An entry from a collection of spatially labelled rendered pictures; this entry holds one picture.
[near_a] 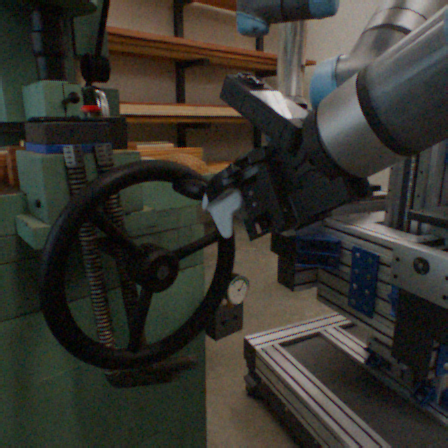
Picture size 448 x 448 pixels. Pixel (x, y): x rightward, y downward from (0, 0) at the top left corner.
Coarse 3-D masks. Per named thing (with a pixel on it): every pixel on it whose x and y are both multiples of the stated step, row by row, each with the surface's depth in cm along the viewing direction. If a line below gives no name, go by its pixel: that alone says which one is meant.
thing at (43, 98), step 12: (36, 84) 67; (48, 84) 65; (60, 84) 67; (72, 84) 68; (24, 96) 74; (36, 96) 68; (48, 96) 66; (60, 96) 67; (36, 108) 69; (48, 108) 66; (60, 108) 67; (72, 108) 69
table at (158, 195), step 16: (208, 176) 77; (0, 192) 56; (16, 192) 56; (144, 192) 68; (160, 192) 71; (176, 192) 73; (0, 208) 54; (16, 208) 56; (144, 208) 60; (160, 208) 71; (0, 224) 55; (16, 224) 56; (32, 224) 50; (48, 224) 50; (128, 224) 57; (144, 224) 59; (32, 240) 49
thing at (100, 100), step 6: (90, 90) 86; (96, 90) 85; (90, 96) 87; (96, 96) 84; (102, 96) 85; (90, 102) 87; (96, 102) 84; (102, 102) 84; (102, 108) 84; (108, 108) 85; (96, 114) 86; (102, 114) 84; (108, 114) 85
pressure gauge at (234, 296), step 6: (234, 276) 80; (240, 276) 79; (234, 282) 79; (240, 282) 80; (246, 282) 81; (228, 288) 78; (234, 288) 79; (246, 288) 82; (228, 294) 78; (234, 294) 80; (240, 294) 81; (246, 294) 82; (228, 300) 79; (234, 300) 80; (240, 300) 81; (228, 306) 83
